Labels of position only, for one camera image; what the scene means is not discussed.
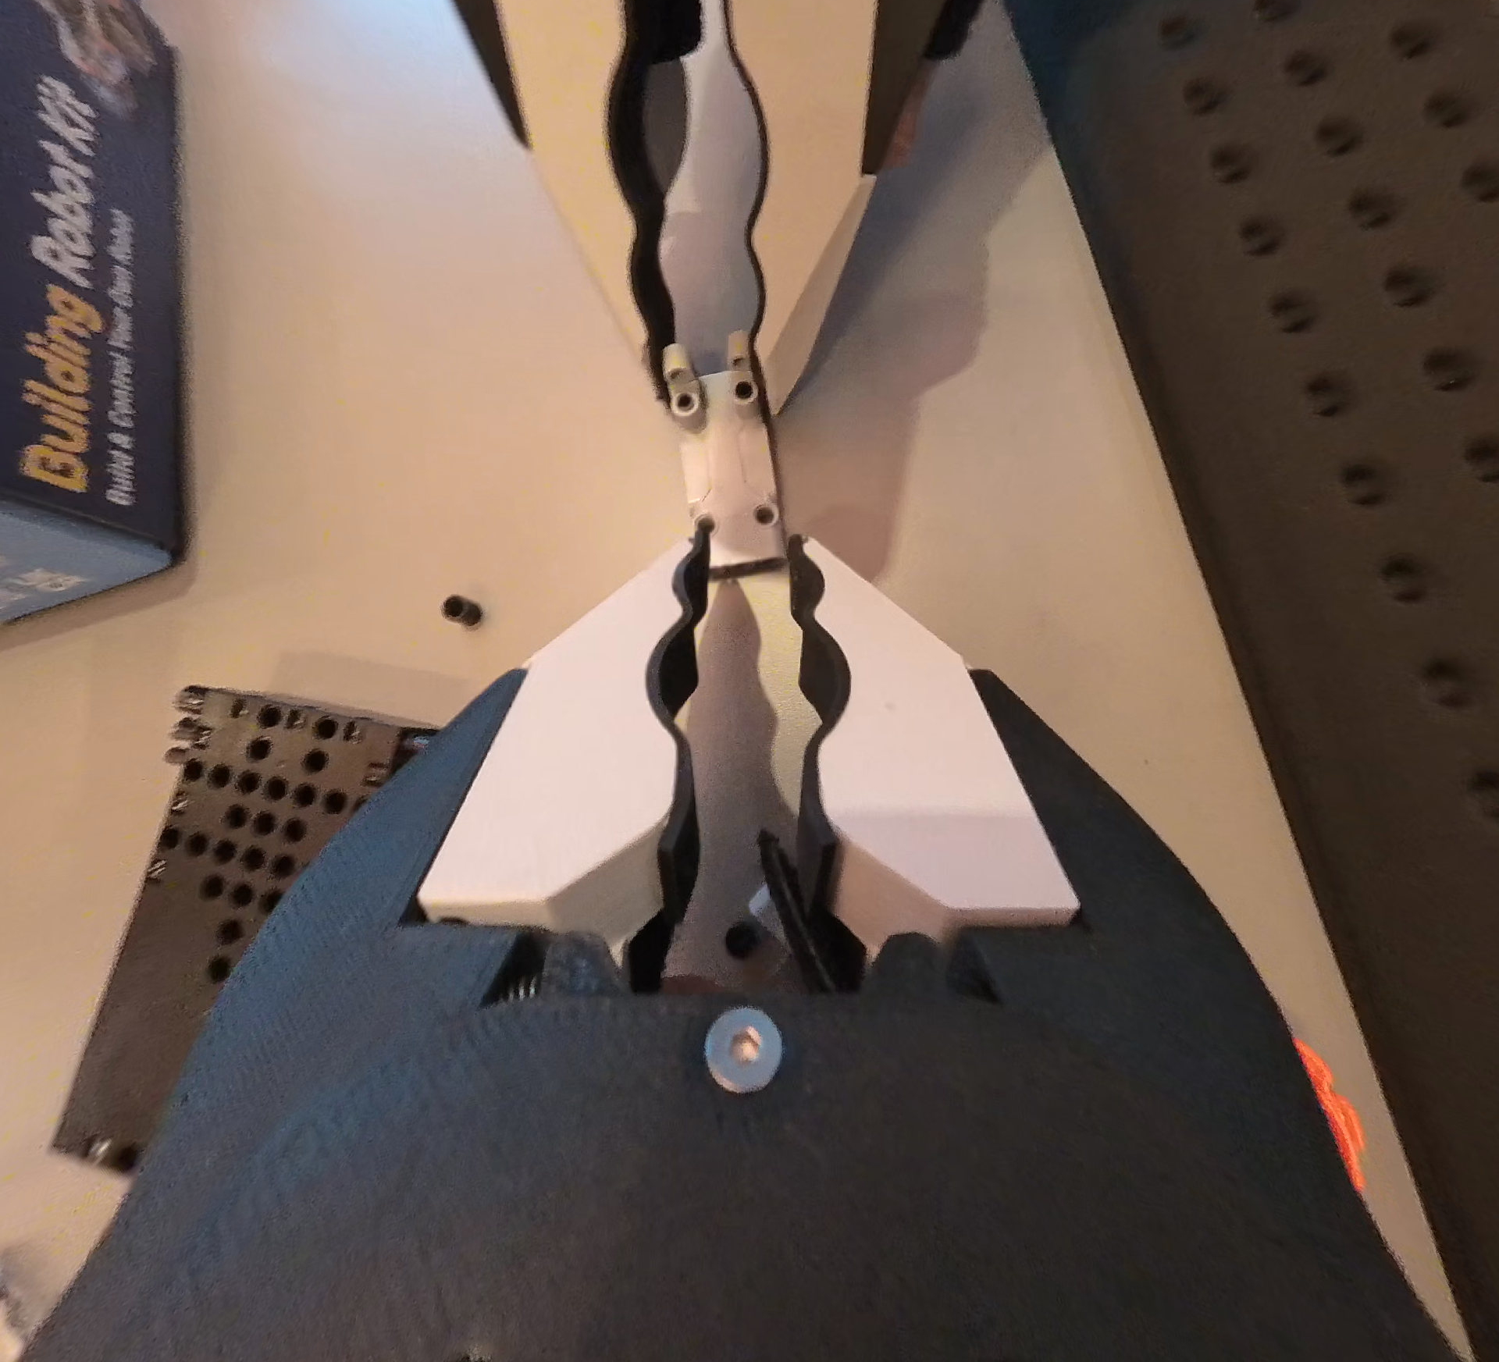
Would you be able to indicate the blue robot kit box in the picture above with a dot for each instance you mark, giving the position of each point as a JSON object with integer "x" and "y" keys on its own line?
{"x": 83, "y": 332}

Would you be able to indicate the scattered orange gear wheels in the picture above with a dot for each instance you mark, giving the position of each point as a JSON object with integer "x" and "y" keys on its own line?
{"x": 1334, "y": 1116}

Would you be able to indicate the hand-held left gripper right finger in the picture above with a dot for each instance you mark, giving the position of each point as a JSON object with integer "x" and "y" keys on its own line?
{"x": 949, "y": 801}

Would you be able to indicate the black perforated plastic block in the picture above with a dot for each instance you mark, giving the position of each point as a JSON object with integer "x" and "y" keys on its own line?
{"x": 235, "y": 858}

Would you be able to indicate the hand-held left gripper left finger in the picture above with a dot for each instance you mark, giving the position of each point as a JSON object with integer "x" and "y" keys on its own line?
{"x": 552, "y": 788}

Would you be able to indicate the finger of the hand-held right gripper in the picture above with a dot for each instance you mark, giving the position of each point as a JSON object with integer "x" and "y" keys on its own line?
{"x": 808, "y": 156}
{"x": 562, "y": 98}

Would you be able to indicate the grey holed rectangular plate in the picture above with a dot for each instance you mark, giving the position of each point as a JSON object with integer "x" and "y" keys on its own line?
{"x": 732, "y": 460}

